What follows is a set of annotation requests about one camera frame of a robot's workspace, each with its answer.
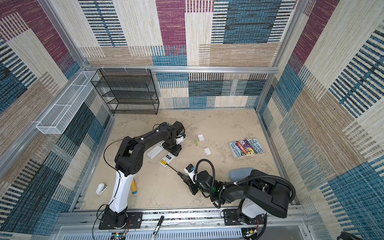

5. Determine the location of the blue grey sponge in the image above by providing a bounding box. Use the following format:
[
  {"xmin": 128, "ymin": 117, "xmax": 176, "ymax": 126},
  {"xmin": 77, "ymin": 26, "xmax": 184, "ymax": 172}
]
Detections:
[{"xmin": 229, "ymin": 168, "xmax": 254, "ymax": 182}]

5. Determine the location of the black wire shelf rack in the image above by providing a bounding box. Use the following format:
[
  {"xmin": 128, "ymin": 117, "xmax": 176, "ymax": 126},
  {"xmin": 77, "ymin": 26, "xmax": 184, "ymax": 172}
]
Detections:
[{"xmin": 91, "ymin": 69, "xmax": 160, "ymax": 115}]

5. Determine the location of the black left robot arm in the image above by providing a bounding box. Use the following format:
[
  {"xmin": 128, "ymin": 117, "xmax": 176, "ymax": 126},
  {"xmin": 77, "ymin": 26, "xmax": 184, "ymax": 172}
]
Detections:
[{"xmin": 103, "ymin": 121, "xmax": 185, "ymax": 228}]

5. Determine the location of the white battery cover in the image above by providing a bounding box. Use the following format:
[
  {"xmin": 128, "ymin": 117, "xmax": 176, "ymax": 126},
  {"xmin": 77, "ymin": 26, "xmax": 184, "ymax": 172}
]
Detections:
[
  {"xmin": 204, "ymin": 148, "xmax": 212, "ymax": 156},
  {"xmin": 198, "ymin": 134, "xmax": 205, "ymax": 142}
]

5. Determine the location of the red white remote control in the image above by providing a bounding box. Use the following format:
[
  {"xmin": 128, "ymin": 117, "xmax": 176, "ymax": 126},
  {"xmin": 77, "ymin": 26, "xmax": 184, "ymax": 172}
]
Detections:
[{"xmin": 160, "ymin": 153, "xmax": 176, "ymax": 167}]

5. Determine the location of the white mesh wall basket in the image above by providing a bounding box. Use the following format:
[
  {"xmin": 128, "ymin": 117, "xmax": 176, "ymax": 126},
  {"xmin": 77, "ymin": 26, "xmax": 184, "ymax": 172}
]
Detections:
[{"xmin": 36, "ymin": 71, "xmax": 96, "ymax": 135}]

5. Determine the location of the yellow toy shovel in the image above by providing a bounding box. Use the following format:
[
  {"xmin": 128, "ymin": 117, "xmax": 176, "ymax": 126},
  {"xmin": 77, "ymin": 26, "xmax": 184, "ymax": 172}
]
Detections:
[{"xmin": 131, "ymin": 179, "xmax": 137, "ymax": 195}]

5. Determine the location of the black marker pen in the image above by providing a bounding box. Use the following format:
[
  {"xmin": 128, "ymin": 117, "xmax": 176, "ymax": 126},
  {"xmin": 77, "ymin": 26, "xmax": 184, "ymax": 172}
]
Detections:
[{"xmin": 151, "ymin": 216, "xmax": 165, "ymax": 240}]

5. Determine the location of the colourful magazine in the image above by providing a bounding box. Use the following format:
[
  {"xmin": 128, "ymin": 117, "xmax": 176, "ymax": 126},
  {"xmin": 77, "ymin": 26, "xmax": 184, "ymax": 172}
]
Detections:
[{"xmin": 229, "ymin": 138, "xmax": 265, "ymax": 159}]

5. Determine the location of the black yellow screwdriver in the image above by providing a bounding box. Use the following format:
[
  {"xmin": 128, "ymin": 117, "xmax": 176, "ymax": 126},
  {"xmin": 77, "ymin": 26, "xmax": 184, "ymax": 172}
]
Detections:
[{"xmin": 167, "ymin": 164, "xmax": 191, "ymax": 183}]

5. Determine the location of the white stapler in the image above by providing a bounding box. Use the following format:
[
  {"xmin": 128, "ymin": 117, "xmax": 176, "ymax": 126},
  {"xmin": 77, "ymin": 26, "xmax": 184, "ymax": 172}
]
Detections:
[{"xmin": 95, "ymin": 183, "xmax": 108, "ymax": 196}]

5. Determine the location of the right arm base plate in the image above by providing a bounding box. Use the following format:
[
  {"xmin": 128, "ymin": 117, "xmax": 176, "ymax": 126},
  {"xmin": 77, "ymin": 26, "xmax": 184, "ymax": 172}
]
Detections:
[{"xmin": 221, "ymin": 209, "xmax": 266, "ymax": 226}]

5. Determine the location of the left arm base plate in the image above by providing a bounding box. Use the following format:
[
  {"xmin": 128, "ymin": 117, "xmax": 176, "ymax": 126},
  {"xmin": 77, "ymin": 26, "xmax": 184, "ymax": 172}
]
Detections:
[{"xmin": 98, "ymin": 212, "xmax": 143, "ymax": 230}]

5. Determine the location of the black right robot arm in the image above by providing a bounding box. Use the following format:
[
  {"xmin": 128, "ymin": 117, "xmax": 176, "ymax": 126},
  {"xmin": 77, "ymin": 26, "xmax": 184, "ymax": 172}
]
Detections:
[{"xmin": 179, "ymin": 159, "xmax": 296, "ymax": 222}]

